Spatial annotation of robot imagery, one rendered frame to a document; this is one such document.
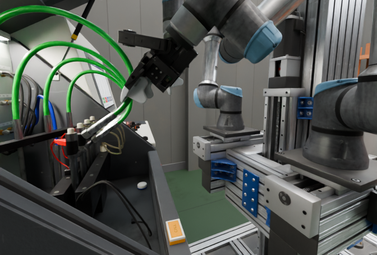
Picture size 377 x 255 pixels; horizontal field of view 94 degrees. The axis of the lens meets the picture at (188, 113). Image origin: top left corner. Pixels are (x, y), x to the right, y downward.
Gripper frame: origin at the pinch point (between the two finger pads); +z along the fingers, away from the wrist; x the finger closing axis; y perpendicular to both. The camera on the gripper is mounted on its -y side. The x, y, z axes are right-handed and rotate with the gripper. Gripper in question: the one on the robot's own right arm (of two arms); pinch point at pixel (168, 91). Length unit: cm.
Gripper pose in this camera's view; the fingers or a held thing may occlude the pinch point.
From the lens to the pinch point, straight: 66.7
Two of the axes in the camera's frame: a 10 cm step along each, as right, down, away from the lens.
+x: -2.8, -1.2, 9.5
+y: 9.6, -0.3, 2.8
